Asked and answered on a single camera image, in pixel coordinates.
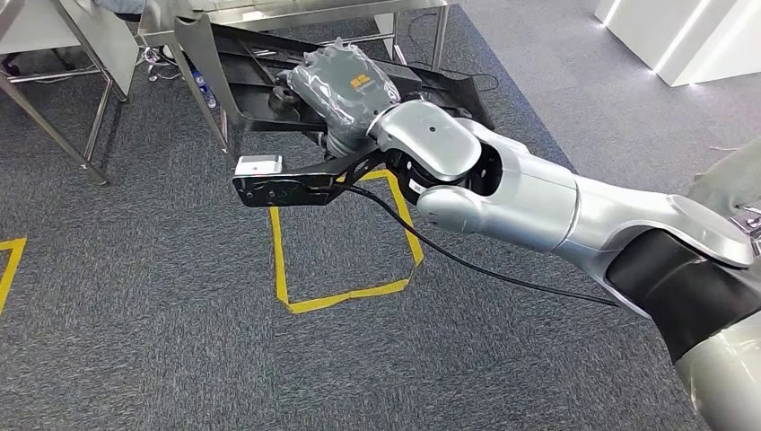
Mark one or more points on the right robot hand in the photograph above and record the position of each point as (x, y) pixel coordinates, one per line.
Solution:
(351, 95)

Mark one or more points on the black plastic plate frame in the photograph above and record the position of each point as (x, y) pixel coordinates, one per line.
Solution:
(255, 77)

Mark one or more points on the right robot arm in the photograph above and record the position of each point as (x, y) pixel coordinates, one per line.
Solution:
(535, 202)

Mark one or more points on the stainless steel workbench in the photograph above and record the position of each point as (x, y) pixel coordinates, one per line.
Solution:
(285, 15)

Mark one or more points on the clear water bottle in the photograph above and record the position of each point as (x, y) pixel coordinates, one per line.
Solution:
(205, 92)

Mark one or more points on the yellow floor tape square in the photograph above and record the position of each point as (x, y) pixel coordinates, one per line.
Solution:
(342, 297)

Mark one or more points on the white pillar with light strips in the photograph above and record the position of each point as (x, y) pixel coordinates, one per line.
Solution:
(701, 36)

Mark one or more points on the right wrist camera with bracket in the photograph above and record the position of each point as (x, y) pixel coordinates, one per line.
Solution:
(279, 187)

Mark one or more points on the steel frame desk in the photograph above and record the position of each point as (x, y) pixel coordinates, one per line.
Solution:
(107, 41)

